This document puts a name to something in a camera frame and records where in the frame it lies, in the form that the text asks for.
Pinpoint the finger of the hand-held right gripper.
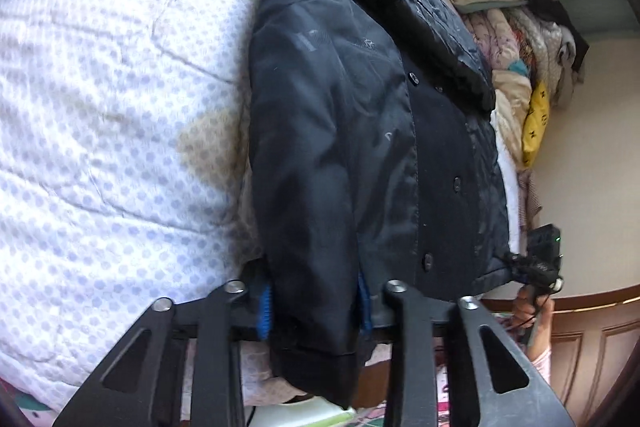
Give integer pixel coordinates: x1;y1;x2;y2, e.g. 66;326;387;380
501;252;532;284

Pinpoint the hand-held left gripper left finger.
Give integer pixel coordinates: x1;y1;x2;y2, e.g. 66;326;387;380
50;279;274;427

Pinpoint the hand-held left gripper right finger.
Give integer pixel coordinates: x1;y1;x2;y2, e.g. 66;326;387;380
357;274;576;427

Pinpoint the black buttoned jacket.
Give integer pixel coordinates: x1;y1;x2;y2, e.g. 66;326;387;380
247;0;516;410

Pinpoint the person's right forearm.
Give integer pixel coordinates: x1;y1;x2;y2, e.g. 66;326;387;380
527;342;554;384

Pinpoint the person's right hand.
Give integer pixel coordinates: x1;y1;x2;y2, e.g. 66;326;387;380
514;284;555;350

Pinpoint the brown striped cloth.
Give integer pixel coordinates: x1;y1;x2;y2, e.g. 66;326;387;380
517;169;544;229

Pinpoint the brown wooden panelled board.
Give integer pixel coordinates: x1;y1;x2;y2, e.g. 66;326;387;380
480;284;640;410

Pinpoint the yellow patterned pillow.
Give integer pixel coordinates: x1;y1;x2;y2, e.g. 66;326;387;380
521;81;551;169

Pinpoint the grey garment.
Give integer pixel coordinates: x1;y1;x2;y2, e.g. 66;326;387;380
557;27;587;84

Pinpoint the pile of folded blankets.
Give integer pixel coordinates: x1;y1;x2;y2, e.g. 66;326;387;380
500;7;587;108

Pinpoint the pink floral quilt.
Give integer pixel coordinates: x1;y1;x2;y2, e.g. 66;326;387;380
460;7;532;74

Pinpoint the black cloth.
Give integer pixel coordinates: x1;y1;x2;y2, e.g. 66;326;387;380
527;0;592;74

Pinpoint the green curtain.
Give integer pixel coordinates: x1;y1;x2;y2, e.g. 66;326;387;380
554;0;619;34

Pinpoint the white quilted bed sheet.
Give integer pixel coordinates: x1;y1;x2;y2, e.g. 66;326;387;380
0;0;525;418

